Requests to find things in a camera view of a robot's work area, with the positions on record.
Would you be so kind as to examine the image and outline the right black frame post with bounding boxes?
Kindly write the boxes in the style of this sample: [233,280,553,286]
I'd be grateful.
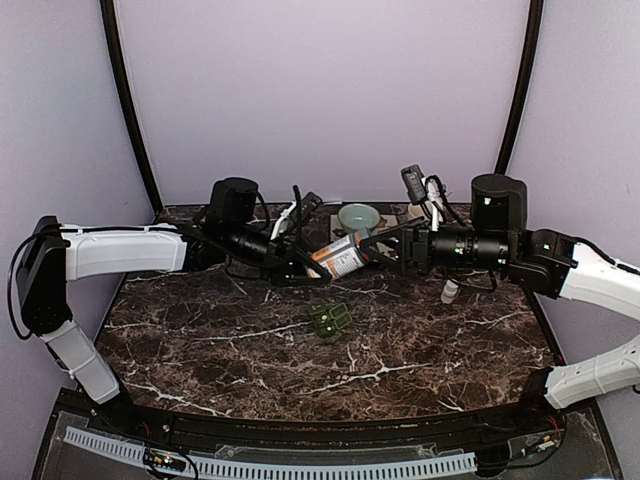
[494,0,545,175]

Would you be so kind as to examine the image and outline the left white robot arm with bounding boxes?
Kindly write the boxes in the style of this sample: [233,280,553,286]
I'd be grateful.
[6,177,332,436]

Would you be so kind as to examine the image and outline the black front rail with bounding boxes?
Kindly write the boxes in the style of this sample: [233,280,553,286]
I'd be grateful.
[54,388,589,450]

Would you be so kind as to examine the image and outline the cream ceramic mug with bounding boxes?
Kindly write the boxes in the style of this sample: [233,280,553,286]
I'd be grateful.
[406,204,431,220]

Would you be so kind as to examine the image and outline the left black frame post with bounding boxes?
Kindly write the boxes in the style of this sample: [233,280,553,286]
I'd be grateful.
[99,0,164,214]

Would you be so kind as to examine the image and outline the black frame post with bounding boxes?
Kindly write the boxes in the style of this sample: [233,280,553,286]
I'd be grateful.
[494,0,545,175]
[99,0,164,214]

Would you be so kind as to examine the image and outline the small white pill bottle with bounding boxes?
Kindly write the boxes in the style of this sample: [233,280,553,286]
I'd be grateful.
[440,280,459,304]

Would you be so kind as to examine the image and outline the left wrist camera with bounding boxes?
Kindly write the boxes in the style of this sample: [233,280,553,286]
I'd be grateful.
[270,191,323,240]

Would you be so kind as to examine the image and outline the green weekly pill organizer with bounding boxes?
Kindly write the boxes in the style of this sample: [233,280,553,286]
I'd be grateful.
[307,303,352,338]

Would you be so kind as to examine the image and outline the large grey-capped pill bottle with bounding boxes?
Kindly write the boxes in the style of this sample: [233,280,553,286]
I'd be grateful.
[311,229,370,280]

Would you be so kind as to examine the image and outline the celadon bowl on plate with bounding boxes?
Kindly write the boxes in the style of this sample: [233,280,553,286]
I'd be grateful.
[337,203,380,233]

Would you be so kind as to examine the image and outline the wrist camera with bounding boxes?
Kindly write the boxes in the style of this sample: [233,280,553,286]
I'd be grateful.
[270,191,323,240]
[400,165,446,231]

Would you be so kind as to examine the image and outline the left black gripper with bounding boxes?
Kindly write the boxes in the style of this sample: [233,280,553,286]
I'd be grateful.
[225,222,337,287]

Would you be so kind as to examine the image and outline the white slotted cable duct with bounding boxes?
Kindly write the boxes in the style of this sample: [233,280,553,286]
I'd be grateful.
[63,426,478,479]

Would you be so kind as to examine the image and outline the floral square ceramic plate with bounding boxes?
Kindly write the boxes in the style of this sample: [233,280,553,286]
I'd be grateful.
[329,214,400,241]

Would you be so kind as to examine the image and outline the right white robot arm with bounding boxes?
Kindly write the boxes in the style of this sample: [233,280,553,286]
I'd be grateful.
[359,174,639,434]

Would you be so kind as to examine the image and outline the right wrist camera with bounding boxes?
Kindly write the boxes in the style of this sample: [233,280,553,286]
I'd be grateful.
[400,165,446,231]

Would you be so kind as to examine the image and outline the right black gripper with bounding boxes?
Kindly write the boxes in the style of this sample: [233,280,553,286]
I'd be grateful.
[360,215,512,276]

